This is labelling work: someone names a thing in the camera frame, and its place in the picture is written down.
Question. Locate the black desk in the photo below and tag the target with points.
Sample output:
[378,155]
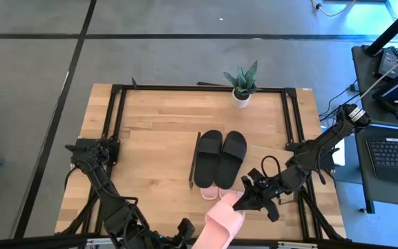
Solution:
[361,166]
[359,69]

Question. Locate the silver metal bracket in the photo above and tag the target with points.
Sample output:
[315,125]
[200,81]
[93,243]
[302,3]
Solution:
[297,245]
[105,241]

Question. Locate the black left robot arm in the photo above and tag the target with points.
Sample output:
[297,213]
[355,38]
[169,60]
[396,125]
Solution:
[112,207]

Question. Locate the white paper sheet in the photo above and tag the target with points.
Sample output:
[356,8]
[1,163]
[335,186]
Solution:
[340,157]

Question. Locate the wooden shelf with black legs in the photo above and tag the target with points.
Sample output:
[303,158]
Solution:
[254,150]

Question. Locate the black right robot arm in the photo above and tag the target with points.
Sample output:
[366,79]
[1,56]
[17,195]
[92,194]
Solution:
[320,145]

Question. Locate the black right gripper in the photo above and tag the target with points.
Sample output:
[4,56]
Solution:
[266,185]

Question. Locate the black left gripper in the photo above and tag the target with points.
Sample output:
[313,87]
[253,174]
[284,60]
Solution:
[164,243]

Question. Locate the black power adapter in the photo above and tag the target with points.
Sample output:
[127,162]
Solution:
[389,62]

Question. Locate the black crossbar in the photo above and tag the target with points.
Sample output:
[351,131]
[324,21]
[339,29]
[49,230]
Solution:
[29,242]

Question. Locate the green plant in white pot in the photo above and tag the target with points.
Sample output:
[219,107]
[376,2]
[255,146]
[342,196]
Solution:
[242,84]

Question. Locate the black keyboard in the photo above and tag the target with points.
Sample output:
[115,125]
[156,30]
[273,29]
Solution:
[396,155]

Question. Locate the black metal table frame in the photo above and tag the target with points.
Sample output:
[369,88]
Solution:
[185,88]

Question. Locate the black diagonal pole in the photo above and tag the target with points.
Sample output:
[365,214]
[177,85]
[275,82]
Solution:
[392,29]

